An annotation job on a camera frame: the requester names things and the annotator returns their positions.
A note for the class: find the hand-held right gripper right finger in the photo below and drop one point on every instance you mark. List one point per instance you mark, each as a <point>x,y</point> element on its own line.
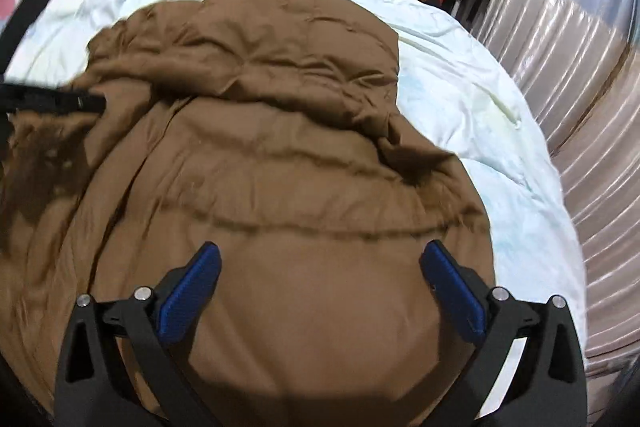
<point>452,287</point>

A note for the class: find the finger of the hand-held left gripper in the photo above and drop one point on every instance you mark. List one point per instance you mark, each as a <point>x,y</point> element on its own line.
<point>30,14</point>
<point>60,101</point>

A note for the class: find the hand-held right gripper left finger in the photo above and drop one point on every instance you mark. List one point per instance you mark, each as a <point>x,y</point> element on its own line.
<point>192,287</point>

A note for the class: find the brown puffer jacket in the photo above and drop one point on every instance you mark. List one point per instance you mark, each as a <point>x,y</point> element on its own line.
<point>300,157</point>

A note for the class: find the white quilt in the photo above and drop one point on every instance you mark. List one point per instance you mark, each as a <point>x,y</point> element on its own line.
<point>475,82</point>

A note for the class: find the cream pleated curtain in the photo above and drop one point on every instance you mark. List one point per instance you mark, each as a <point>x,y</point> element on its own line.
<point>600,107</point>

